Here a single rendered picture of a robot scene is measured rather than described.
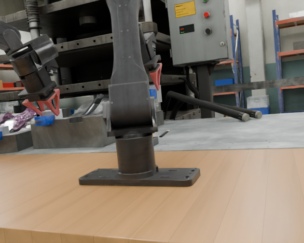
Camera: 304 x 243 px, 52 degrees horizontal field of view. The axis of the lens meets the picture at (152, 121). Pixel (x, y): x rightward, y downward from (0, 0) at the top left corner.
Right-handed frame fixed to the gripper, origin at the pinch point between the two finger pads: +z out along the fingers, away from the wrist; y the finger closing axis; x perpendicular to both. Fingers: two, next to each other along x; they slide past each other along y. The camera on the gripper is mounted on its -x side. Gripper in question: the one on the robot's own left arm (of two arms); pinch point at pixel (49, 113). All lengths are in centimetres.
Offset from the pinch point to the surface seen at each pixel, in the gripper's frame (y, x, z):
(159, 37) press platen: -1, -105, 18
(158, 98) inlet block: -31.8, -11.8, 5.0
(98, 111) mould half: -4.1, -17.8, 11.7
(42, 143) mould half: 3.1, 6.0, 7.1
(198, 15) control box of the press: -29, -94, 6
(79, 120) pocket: -8.8, -1.0, 4.0
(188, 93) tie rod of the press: -4, -122, 69
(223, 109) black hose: -45, -37, 27
